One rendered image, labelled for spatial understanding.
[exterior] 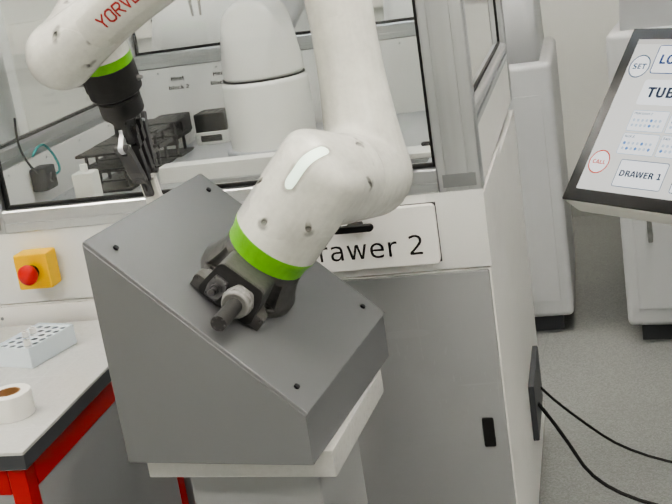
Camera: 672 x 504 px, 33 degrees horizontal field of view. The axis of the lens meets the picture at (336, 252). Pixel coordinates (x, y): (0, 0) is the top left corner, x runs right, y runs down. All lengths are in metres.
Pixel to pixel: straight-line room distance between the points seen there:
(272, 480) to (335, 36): 0.64
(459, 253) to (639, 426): 1.31
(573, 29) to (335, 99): 3.59
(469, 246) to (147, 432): 0.76
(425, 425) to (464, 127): 0.58
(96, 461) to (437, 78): 0.88
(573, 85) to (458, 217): 3.21
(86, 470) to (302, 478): 0.47
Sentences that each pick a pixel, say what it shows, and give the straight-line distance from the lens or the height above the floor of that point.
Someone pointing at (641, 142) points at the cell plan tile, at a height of 1.04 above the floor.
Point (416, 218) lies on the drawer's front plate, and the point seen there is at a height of 0.91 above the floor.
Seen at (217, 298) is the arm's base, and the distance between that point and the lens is 1.56.
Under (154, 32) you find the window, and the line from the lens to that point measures 2.16.
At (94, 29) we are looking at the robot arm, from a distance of 1.74.
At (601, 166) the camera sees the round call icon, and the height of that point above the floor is 1.01.
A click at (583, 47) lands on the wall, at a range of 5.22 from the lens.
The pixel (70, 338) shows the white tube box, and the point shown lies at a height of 0.77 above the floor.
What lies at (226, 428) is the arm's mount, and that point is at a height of 0.81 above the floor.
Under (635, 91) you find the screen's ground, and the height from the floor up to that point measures 1.11.
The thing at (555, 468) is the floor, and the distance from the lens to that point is 3.09.
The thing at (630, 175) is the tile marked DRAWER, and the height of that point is 1.00.
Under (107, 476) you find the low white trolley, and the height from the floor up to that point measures 0.58.
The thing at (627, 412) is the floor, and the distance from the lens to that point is 3.37.
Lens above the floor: 1.43
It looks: 16 degrees down
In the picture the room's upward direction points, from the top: 9 degrees counter-clockwise
